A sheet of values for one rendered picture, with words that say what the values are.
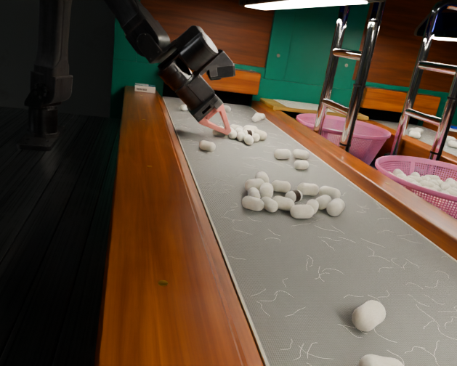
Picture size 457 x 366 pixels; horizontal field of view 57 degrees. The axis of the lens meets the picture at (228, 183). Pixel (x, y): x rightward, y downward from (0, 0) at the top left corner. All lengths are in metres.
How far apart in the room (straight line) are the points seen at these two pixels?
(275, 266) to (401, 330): 0.13
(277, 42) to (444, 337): 1.18
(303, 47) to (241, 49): 0.21
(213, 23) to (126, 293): 1.17
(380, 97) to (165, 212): 1.20
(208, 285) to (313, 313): 0.10
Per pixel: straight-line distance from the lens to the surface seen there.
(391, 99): 1.61
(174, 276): 0.37
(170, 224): 0.46
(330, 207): 0.62
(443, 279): 0.55
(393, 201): 0.71
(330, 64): 1.10
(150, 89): 1.31
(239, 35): 1.45
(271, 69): 1.47
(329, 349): 0.37
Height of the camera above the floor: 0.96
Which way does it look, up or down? 19 degrees down
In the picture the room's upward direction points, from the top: 9 degrees clockwise
